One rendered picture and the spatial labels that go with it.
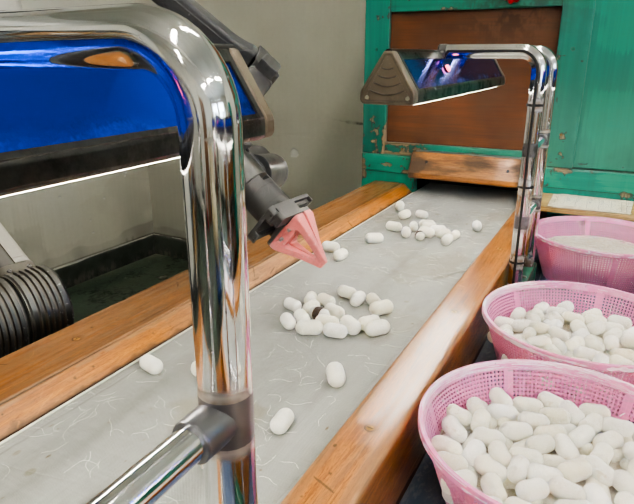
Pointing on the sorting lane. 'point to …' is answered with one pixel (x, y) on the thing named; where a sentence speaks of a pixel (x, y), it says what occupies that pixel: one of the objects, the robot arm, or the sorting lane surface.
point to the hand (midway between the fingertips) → (320, 260)
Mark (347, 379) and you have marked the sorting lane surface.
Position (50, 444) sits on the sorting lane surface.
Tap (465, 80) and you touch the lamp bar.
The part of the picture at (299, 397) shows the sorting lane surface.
